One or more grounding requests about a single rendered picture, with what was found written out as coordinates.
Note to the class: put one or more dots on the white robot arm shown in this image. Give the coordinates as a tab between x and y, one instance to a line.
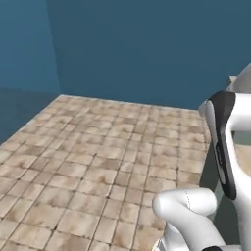
187	210

